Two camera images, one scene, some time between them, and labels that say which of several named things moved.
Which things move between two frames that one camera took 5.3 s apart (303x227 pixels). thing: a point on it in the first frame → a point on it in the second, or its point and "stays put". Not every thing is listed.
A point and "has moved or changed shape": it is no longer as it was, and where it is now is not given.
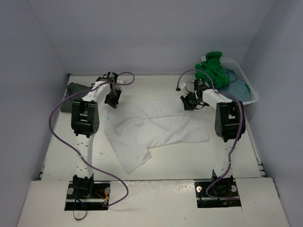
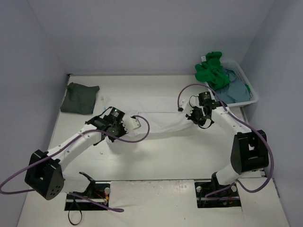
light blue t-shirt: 236,87 stays put
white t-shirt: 138,125 has moved or changed shape
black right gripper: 190,100 → 195,116
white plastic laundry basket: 231,64 stays put
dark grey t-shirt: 73,88 stays put
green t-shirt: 213,69 stays put
